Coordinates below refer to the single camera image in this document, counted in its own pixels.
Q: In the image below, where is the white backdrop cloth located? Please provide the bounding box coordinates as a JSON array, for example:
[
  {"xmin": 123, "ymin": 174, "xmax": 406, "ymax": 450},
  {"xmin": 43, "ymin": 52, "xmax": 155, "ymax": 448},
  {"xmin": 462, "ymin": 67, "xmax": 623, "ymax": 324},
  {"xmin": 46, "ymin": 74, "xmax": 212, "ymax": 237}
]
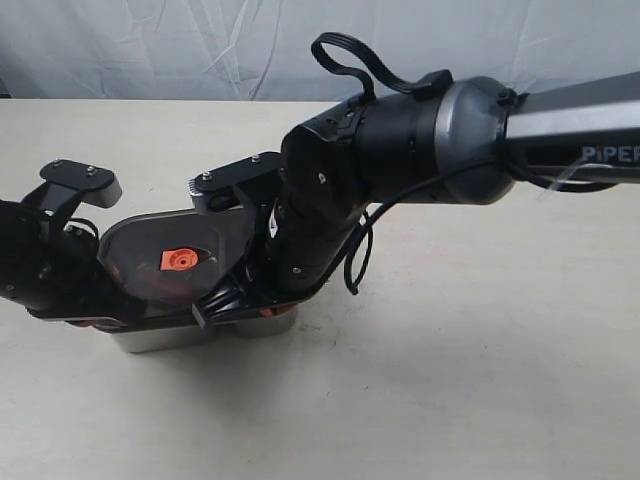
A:
[{"xmin": 1, "ymin": 1, "xmax": 639, "ymax": 101}]

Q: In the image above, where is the dark lid with orange seal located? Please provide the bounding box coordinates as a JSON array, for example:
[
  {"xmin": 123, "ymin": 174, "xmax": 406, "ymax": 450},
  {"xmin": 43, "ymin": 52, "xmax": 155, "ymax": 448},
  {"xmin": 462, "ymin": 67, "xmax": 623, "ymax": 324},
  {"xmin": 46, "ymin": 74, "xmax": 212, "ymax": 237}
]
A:
[{"xmin": 99, "ymin": 208, "xmax": 254, "ymax": 318}]

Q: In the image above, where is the black cable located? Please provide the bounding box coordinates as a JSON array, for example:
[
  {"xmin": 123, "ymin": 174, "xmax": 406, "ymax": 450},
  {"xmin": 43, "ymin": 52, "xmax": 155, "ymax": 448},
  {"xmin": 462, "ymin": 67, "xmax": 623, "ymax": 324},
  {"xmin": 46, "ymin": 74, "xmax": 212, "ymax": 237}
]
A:
[{"xmin": 309, "ymin": 31, "xmax": 640, "ymax": 296}]

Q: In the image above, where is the steel two-compartment lunch box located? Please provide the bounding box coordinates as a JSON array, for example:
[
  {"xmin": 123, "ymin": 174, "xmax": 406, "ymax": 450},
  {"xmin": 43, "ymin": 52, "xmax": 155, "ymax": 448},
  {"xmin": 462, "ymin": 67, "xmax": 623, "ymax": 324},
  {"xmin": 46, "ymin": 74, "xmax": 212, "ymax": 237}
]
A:
[{"xmin": 112, "ymin": 304, "xmax": 300, "ymax": 355}]

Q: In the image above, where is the red sausage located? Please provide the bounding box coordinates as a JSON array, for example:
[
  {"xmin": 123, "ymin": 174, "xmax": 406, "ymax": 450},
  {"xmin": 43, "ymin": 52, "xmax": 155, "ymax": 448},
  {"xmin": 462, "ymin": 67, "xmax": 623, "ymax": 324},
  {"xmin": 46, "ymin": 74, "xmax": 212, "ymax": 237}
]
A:
[{"xmin": 136, "ymin": 265, "xmax": 192, "ymax": 297}]

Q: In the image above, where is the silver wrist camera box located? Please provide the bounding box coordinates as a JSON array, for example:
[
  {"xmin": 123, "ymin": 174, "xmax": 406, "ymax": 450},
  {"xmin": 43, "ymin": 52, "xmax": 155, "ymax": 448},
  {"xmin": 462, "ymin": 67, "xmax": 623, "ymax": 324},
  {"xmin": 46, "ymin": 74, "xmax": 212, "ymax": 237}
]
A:
[
  {"xmin": 188, "ymin": 152, "xmax": 284, "ymax": 213},
  {"xmin": 21, "ymin": 159, "xmax": 123, "ymax": 219}
]

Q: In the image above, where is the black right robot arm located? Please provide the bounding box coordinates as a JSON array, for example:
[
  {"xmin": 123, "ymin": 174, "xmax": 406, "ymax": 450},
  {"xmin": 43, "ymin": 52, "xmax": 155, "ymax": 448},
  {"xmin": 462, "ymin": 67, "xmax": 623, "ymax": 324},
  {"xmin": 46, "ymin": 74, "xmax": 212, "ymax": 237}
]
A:
[{"xmin": 190, "ymin": 71, "xmax": 639, "ymax": 326}]

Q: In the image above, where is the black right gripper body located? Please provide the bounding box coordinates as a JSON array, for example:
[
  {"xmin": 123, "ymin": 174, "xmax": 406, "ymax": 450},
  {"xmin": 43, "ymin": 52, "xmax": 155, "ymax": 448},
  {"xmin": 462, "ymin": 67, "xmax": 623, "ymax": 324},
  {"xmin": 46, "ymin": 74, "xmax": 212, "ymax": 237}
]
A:
[{"xmin": 192, "ymin": 200, "xmax": 365, "ymax": 327}]

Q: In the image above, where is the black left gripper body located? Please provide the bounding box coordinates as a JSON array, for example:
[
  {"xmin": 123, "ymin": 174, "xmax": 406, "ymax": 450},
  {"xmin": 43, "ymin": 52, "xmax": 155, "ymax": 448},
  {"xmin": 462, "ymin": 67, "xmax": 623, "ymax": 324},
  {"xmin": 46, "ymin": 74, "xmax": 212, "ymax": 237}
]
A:
[{"xmin": 19, "ymin": 221, "xmax": 146, "ymax": 325}]

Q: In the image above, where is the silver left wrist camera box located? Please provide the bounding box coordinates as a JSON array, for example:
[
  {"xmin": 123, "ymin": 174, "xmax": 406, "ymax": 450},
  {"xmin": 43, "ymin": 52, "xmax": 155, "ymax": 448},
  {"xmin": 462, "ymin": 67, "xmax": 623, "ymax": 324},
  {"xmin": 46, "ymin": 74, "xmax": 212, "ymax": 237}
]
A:
[{"xmin": 21, "ymin": 159, "xmax": 123, "ymax": 219}]

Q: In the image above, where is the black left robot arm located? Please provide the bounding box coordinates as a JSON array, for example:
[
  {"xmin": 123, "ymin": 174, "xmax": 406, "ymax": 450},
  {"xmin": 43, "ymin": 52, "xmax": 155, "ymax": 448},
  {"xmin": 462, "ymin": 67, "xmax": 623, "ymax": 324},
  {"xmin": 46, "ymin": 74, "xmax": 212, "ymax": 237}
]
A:
[{"xmin": 1, "ymin": 201, "xmax": 146, "ymax": 328}]

